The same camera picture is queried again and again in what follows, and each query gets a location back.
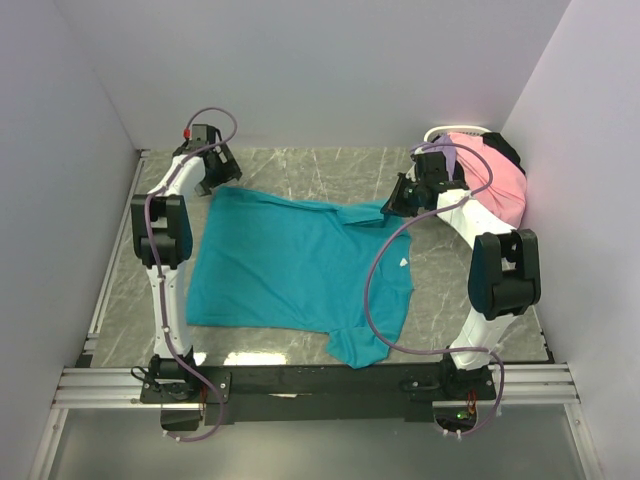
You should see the teal t shirt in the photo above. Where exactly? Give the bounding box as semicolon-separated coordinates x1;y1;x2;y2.
186;187;414;368

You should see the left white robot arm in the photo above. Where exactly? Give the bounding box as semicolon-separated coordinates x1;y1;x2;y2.
130;140;242;402

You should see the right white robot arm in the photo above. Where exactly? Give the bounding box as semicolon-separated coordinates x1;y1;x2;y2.
381;173;541;399

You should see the purple t shirt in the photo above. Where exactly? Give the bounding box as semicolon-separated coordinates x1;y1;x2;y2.
411;134;457;180

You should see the white laundry basket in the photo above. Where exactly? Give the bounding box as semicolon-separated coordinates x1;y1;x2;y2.
423;125;490;142

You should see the pink t shirt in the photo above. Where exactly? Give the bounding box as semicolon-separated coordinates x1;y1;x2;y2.
448;133;527;227

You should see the black t shirt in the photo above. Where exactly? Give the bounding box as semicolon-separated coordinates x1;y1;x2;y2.
481;132;526;175

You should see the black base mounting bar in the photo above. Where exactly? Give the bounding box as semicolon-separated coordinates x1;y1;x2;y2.
140;361;497;431

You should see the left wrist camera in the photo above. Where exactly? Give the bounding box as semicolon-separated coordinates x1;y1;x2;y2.
181;124;222;152

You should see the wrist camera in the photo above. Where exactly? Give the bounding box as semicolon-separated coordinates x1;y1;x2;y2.
412;151;449;185
181;124;222;152

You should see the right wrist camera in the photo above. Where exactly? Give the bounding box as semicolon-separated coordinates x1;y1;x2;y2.
412;151;449;185

